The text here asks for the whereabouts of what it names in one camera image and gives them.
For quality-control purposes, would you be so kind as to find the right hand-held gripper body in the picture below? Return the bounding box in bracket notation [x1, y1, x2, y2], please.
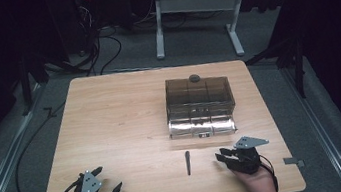
[226, 133, 274, 178]

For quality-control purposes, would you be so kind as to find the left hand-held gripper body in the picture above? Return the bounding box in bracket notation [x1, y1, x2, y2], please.
[67, 166, 116, 192]

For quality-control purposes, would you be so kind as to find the dark pen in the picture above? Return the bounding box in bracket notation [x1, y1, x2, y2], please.
[183, 150, 194, 176]

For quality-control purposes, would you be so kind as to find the transparent brown storage box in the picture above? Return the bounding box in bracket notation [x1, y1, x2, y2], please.
[160, 69, 240, 144]

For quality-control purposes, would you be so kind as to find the person's right hand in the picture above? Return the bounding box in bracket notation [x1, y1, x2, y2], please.
[233, 163, 281, 192]

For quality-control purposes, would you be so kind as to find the round dark knob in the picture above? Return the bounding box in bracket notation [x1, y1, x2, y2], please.
[188, 73, 202, 84]

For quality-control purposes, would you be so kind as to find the black metal stand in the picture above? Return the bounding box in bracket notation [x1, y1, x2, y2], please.
[241, 35, 312, 107]
[12, 51, 56, 117]

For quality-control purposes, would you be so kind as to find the white-framed desk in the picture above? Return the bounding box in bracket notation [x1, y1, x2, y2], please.
[148, 0, 297, 68]

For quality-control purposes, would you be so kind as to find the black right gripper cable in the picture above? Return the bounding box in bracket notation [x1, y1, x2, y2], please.
[258, 152, 280, 192]

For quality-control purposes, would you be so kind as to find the grey table bracket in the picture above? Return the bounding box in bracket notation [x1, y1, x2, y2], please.
[282, 154, 307, 171]

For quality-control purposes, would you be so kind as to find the long black floor cable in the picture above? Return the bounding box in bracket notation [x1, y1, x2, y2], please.
[5, 103, 79, 192]

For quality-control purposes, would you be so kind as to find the bundle of black cables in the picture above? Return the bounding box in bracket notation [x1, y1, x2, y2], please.
[40, 0, 127, 82]

